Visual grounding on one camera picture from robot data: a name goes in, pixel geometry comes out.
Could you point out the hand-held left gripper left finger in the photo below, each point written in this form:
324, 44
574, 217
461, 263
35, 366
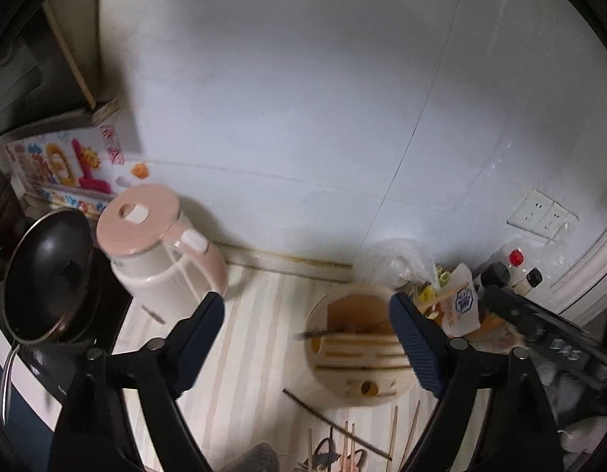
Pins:
205, 324

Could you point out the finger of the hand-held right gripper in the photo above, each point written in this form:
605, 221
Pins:
529, 322

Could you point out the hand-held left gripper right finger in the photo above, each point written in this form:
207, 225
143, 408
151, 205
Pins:
416, 344

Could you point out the beige round utensil holder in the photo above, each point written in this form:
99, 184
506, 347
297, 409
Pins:
333, 373

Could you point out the dark chopstick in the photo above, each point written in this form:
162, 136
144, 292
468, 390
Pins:
323, 414

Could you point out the black cap bottle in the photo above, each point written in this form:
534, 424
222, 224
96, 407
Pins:
532, 278

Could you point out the yellow green food bag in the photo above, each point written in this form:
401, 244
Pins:
428, 295

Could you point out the striped mat with cat print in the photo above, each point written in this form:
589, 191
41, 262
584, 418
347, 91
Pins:
254, 354

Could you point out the wooden chopstick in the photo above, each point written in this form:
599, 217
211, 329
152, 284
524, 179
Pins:
357, 338
353, 447
393, 432
412, 427
310, 452
346, 447

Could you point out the dark bottle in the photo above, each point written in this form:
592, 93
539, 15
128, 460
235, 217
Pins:
495, 273

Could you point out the red cap bottle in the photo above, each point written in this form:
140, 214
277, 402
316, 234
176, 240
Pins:
514, 258

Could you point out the pink and white electric kettle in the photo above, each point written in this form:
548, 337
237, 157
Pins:
151, 265

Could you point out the clear plastic bag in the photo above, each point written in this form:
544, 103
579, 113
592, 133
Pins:
396, 260

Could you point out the grey white cloth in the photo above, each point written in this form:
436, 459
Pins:
578, 423

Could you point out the black frying pan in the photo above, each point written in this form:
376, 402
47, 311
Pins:
47, 275

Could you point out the black induction cooker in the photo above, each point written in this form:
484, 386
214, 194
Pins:
42, 366

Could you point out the colourful printed box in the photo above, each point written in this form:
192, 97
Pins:
62, 162

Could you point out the dark range hood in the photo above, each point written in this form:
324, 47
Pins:
28, 69

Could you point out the white wall socket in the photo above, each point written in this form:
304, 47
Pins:
559, 221
529, 211

